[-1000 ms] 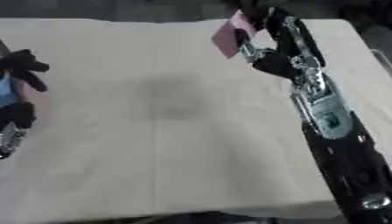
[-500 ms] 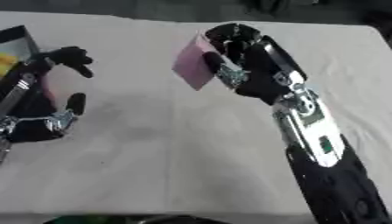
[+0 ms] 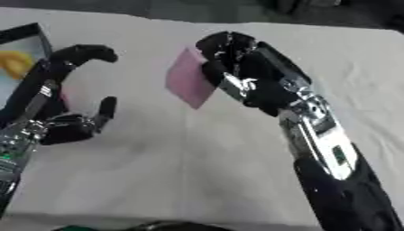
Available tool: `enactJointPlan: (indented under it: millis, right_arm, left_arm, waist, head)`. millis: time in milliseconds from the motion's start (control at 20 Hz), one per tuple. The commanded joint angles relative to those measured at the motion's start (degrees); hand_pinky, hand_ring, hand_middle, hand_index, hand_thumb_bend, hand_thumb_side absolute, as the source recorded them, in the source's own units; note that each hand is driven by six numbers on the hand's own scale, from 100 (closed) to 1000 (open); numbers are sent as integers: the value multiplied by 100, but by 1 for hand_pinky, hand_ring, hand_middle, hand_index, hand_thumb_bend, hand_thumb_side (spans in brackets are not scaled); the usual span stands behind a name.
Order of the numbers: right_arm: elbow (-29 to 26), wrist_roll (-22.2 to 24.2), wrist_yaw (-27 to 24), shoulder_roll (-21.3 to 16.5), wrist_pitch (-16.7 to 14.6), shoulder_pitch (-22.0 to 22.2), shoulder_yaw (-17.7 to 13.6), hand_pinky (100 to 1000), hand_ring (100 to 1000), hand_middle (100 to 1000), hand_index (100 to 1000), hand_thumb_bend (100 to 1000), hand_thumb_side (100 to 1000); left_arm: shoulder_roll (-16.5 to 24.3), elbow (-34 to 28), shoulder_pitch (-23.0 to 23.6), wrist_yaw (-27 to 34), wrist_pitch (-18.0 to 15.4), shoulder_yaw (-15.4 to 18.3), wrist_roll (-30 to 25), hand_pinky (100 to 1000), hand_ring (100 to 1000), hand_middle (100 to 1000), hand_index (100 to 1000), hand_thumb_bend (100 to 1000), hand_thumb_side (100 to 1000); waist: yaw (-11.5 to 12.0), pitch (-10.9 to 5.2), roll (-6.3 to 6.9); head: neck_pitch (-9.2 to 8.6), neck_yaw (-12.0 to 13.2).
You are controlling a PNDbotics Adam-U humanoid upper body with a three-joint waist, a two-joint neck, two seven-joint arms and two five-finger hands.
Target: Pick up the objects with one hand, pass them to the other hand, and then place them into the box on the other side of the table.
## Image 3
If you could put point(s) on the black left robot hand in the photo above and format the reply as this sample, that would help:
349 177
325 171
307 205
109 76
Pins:
63 75

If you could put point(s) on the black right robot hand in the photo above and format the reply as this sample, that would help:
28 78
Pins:
252 75

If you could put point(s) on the pink square card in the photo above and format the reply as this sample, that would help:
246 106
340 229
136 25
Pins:
188 78

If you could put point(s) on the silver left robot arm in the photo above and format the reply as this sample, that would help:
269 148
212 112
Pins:
16 150

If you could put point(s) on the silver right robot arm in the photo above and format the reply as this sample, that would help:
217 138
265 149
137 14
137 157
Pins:
336 168

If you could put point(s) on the black box white inside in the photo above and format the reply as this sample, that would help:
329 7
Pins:
21 57

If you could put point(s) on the yellow toy fruit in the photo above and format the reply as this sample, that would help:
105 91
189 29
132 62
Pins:
16 63

